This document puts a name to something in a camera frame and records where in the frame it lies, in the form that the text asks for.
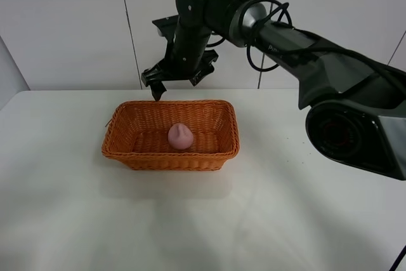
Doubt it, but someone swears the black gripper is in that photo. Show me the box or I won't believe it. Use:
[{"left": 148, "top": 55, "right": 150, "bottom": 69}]
[{"left": 141, "top": 16, "right": 218, "bottom": 100}]

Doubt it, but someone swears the pink peach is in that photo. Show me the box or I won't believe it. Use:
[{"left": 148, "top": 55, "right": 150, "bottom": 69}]
[{"left": 167, "top": 123, "right": 193, "bottom": 150}]

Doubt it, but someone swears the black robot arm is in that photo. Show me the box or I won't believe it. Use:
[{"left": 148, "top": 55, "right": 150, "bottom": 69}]
[{"left": 141, "top": 0, "right": 405, "bottom": 180}]

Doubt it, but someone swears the orange wicker basket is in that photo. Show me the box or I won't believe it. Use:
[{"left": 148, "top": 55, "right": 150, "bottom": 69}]
[{"left": 101, "top": 100, "right": 240, "bottom": 171}]

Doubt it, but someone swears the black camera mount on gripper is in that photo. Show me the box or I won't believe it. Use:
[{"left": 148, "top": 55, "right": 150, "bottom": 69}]
[{"left": 152, "top": 15, "right": 178, "bottom": 41}]

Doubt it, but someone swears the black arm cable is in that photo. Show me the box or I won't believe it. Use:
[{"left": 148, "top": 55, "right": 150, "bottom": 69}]
[{"left": 211, "top": 0, "right": 406, "bottom": 77}]

